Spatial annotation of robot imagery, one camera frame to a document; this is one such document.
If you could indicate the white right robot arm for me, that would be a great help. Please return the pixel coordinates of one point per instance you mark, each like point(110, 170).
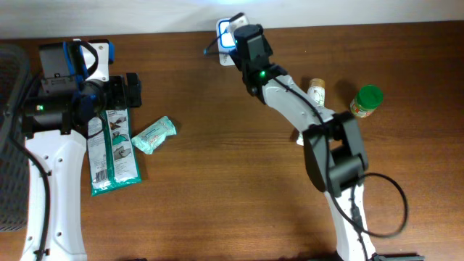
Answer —
point(335, 157)

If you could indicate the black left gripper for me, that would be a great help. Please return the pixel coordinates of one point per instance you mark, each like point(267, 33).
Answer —
point(119, 101)

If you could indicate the teal wet wipes pack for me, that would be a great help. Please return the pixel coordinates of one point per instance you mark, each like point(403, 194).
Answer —
point(153, 136)

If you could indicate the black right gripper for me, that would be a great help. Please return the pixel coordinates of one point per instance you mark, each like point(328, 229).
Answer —
point(237, 57)

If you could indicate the green lid jar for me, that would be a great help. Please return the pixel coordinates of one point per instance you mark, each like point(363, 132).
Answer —
point(366, 101)

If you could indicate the green gloves package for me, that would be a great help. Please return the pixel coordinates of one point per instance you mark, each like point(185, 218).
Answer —
point(111, 154)

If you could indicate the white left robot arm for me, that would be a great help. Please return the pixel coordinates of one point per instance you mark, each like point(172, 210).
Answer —
point(78, 113)

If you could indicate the white barcode scanner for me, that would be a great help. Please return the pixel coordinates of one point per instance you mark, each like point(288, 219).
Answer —
point(226, 42)

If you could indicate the dark grey plastic basket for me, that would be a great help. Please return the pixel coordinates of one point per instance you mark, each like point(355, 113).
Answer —
point(15, 74)

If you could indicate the white cosmetic tube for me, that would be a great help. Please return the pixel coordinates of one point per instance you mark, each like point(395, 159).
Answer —
point(316, 91)

